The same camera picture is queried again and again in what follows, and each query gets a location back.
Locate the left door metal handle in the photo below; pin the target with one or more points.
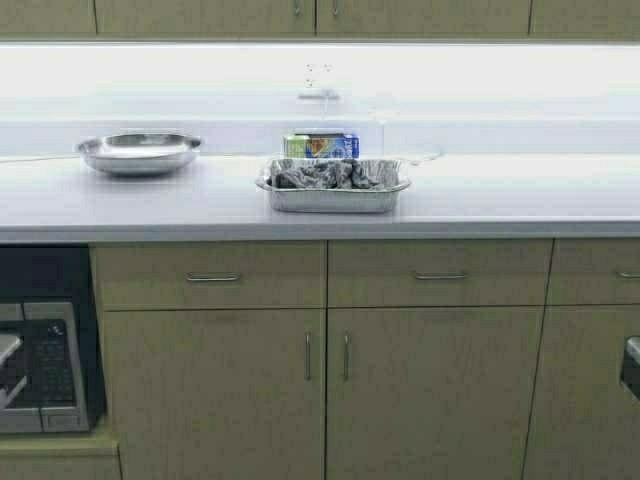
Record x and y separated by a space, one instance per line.
307 356

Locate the right drawer metal handle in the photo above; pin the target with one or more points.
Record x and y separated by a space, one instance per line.
627 275

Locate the aluminium foil baking tray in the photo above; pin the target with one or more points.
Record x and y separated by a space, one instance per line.
389 173

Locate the beige drawer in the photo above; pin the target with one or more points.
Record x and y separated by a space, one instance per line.
380 273
152 276
583 272

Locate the door metal handle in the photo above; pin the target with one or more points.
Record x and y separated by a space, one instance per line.
307 356
346 356

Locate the middle drawer metal handle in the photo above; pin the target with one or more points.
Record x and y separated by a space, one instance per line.
449 276

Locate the stainless steel microwave oven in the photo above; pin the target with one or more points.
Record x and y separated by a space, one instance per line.
54 398

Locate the cabinet door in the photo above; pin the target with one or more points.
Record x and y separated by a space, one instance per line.
47 18
585 421
433 393
585 19
216 394
424 19
207 19

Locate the left drawer metal handle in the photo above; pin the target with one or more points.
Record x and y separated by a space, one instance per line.
212 277

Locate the round stainless steel bowl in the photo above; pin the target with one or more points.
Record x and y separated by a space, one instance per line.
139 154

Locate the green blue Ziploc box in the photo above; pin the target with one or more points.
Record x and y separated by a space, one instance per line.
313 146

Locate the beige lower left cabinet panel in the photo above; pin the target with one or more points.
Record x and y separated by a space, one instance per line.
60 456

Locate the middle door metal handle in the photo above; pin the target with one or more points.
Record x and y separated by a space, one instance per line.
346 356

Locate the grey patterned cloth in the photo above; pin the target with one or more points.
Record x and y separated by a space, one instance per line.
341 174

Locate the right beige drawer front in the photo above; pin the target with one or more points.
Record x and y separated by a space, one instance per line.
583 272

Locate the middle beige drawer front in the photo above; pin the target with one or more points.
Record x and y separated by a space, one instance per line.
380 273

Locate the clear wine glass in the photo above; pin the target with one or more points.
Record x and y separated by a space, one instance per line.
377 113

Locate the drawer metal handle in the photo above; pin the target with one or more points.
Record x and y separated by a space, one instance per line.
449 276
627 275
212 277

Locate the white wall outlet plate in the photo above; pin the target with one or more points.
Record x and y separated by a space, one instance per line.
318 76

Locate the left beige drawer front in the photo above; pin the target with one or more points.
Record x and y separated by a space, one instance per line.
152 276

